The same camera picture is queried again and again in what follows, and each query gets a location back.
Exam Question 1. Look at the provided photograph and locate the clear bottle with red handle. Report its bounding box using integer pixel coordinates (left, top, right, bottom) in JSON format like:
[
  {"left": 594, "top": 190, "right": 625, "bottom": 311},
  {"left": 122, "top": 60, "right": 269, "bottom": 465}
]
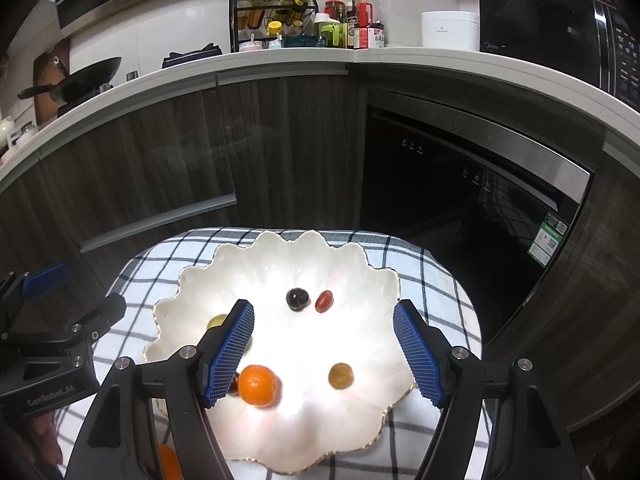
[{"left": 356, "top": 0, "right": 383, "bottom": 28}]

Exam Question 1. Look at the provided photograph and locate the white scalloped bowl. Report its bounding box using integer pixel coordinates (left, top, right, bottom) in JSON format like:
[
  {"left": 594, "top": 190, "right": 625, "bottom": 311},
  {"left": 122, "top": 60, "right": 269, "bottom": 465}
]
[{"left": 142, "top": 229, "right": 420, "bottom": 463}]

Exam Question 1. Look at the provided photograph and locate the black microwave oven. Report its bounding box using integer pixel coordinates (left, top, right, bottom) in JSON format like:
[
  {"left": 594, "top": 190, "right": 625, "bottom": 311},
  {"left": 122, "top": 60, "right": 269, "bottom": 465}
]
[{"left": 477, "top": 0, "right": 640, "bottom": 111}]

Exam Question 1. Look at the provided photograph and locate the small orange tangerine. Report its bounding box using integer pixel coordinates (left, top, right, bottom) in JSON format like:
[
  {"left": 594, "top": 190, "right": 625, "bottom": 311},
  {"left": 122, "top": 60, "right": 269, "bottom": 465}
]
[
  {"left": 237, "top": 364, "right": 281, "bottom": 408},
  {"left": 159, "top": 444, "right": 183, "bottom": 480}
]

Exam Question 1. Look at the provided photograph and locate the black and white checked cloth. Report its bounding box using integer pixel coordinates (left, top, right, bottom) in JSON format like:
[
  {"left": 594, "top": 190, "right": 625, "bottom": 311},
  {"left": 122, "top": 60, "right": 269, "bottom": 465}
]
[{"left": 52, "top": 227, "right": 483, "bottom": 480}]

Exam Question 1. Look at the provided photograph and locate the dark sauce bottle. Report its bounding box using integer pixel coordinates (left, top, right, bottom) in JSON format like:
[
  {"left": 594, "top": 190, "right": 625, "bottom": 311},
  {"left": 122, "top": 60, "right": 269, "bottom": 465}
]
[{"left": 345, "top": 2, "right": 360, "bottom": 50}]

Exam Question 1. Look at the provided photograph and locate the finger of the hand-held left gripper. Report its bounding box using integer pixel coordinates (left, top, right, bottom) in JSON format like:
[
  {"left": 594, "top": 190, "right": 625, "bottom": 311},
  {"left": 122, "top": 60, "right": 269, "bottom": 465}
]
[
  {"left": 0, "top": 292, "right": 127, "bottom": 356},
  {"left": 0, "top": 262, "right": 70, "bottom": 337}
]

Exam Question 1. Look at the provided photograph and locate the dark wooden kitchen cabinet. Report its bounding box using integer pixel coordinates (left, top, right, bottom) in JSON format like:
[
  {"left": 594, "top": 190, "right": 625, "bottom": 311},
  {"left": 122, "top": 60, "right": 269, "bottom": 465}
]
[{"left": 0, "top": 62, "right": 640, "bottom": 461}]

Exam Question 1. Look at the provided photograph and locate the brown longan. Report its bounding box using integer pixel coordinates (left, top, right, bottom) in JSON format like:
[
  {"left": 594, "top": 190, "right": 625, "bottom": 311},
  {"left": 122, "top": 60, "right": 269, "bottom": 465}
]
[{"left": 328, "top": 362, "right": 356, "bottom": 390}]

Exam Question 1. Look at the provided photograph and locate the white rice cooker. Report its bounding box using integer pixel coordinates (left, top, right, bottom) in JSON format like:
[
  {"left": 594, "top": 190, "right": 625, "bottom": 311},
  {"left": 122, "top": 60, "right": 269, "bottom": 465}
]
[{"left": 421, "top": 11, "right": 480, "bottom": 52}]

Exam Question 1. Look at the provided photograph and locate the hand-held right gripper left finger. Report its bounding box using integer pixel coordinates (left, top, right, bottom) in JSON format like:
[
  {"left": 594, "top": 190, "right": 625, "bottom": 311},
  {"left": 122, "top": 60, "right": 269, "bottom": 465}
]
[{"left": 65, "top": 298, "right": 256, "bottom": 480}]

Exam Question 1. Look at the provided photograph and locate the person's left hand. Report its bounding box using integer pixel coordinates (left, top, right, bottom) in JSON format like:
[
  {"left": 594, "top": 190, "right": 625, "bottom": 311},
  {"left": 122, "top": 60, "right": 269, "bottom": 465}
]
[{"left": 30, "top": 405, "right": 63, "bottom": 467}]

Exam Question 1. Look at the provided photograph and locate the wooden cutting board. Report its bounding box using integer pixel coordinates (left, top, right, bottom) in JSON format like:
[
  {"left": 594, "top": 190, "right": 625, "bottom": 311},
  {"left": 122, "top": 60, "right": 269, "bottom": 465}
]
[{"left": 32, "top": 40, "right": 71, "bottom": 123}]

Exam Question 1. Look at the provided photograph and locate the black gas stove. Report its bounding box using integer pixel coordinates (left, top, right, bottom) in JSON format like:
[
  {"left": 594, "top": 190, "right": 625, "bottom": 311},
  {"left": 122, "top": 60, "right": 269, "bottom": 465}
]
[{"left": 57, "top": 82, "right": 116, "bottom": 116}]

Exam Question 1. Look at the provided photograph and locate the black wok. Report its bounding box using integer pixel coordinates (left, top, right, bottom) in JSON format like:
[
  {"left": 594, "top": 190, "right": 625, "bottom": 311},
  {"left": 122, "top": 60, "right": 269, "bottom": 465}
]
[{"left": 17, "top": 56, "right": 123, "bottom": 106}]

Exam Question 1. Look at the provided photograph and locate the dark folded bag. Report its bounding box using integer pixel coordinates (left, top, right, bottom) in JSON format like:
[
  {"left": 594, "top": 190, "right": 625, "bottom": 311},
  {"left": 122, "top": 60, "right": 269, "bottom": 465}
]
[{"left": 162, "top": 42, "right": 222, "bottom": 68}]

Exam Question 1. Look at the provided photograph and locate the built-in black dishwasher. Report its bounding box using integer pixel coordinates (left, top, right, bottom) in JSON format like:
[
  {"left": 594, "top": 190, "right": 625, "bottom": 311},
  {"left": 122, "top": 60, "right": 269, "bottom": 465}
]
[{"left": 360, "top": 105, "right": 596, "bottom": 346}]

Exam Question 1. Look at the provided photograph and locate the black wire spice rack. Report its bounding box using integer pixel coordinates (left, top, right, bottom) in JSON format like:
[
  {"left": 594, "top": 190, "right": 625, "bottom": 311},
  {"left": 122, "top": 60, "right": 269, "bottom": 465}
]
[{"left": 229, "top": 0, "right": 319, "bottom": 53}]

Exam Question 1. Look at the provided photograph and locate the row of seasoning bottles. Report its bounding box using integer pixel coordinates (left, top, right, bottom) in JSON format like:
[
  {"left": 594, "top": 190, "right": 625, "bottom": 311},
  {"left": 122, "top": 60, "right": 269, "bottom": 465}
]
[{"left": 234, "top": 0, "right": 313, "bottom": 38}]

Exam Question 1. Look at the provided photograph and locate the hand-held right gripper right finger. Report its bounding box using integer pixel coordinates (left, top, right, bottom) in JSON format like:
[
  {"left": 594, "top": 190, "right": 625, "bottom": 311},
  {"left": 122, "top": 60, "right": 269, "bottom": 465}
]
[{"left": 392, "top": 299, "right": 581, "bottom": 480}]

